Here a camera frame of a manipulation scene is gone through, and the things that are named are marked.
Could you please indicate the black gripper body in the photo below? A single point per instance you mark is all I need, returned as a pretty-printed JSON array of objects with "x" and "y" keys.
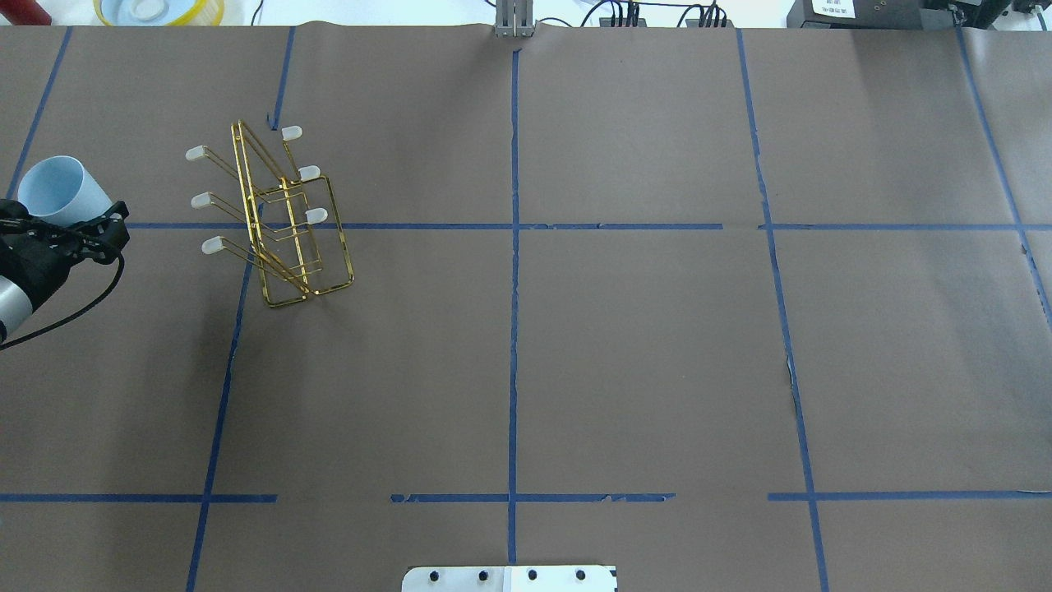
[{"x": 37, "y": 261}]

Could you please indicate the light blue plastic cup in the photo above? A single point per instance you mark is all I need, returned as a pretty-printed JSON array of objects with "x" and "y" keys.
[{"x": 59, "y": 190}]

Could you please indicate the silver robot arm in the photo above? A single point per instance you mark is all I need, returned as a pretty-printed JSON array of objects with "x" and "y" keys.
[{"x": 11, "y": 321}]

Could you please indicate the red cylindrical bottle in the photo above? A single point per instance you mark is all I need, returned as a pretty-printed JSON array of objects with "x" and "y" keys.
[{"x": 25, "y": 12}]

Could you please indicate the yellow tape roll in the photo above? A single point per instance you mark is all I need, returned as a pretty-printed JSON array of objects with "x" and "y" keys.
[{"x": 149, "y": 13}]

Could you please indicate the black computer box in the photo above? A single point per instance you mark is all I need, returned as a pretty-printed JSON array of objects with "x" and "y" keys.
[{"x": 867, "y": 15}]

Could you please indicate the gold wire cup holder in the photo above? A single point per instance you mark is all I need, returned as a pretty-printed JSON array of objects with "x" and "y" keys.
[{"x": 295, "y": 235}]

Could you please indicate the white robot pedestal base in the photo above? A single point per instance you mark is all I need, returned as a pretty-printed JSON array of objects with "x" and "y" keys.
[{"x": 512, "y": 578}]

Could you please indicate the aluminium frame post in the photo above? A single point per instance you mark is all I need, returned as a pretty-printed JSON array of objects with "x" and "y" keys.
[{"x": 514, "y": 18}]

